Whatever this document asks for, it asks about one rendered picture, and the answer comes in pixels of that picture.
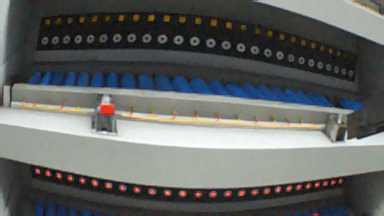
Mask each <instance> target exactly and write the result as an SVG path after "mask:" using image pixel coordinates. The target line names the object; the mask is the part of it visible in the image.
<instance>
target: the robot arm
mask: <svg viewBox="0 0 384 216"><path fill-rule="evenodd" d="M383 132H384V89H383V90H381V91H379V92H377V94H375V95H373V96H372V97H369V99H367V100H366V101H364V102H363V108H361V109H358V110H356V111H355V112H351V113H349V114H347V140H353V139H355V138H356V139H357V140H360V139H363V138H366V137H370V136H373V135H377V134H380V133H383Z"/></svg>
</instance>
